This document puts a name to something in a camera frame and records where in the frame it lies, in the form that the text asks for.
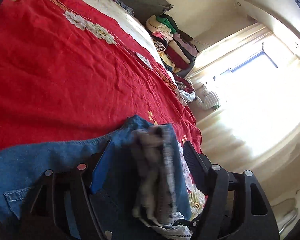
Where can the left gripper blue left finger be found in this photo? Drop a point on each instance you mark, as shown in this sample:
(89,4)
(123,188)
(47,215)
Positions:
(62,203)

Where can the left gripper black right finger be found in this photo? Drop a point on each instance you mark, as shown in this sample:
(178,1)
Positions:
(236,205)

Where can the blue denim pants lace trim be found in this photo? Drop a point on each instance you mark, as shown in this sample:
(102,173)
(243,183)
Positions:
(144,195)

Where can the white knitted garment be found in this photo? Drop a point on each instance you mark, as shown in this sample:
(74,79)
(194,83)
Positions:
(206,98)

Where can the cream curtain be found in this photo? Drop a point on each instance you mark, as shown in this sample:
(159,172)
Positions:
(257,79)

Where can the loose pile of clothes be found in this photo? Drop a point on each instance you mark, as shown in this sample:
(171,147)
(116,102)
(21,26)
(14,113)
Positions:
(186,90)

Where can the red floral bed cover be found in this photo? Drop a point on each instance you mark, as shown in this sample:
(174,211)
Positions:
(70,80)

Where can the stack of folded clothes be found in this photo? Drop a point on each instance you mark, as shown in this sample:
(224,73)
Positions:
(174,46)

